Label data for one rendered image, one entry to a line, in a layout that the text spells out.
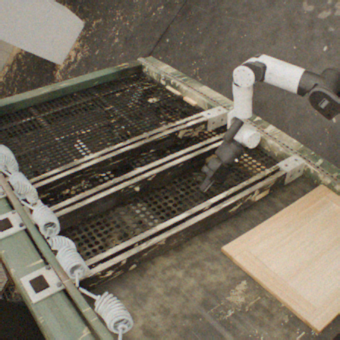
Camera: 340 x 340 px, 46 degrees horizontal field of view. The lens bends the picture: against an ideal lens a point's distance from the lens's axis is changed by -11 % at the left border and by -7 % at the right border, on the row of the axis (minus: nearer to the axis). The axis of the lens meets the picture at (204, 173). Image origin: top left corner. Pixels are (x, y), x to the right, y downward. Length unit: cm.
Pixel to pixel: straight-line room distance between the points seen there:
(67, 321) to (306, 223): 91
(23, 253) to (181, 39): 280
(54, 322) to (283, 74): 101
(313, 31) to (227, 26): 78
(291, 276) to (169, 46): 282
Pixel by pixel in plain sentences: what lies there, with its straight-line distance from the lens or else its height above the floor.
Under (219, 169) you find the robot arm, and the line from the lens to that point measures 155.
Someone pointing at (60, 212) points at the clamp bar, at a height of 170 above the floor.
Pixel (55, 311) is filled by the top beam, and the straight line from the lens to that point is 117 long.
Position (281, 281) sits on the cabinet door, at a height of 131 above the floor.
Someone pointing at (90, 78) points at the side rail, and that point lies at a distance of 241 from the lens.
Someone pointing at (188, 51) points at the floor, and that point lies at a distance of 364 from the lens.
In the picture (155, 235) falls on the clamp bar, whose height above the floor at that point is 151.
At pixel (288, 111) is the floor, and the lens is 293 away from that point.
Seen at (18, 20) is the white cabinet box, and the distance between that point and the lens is 479.
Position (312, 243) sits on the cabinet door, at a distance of 150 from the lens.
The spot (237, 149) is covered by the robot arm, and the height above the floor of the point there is 126.
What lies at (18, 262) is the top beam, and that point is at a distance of 131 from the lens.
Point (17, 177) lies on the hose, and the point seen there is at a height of 186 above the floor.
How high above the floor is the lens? 254
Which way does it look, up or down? 53 degrees down
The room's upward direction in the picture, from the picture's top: 74 degrees counter-clockwise
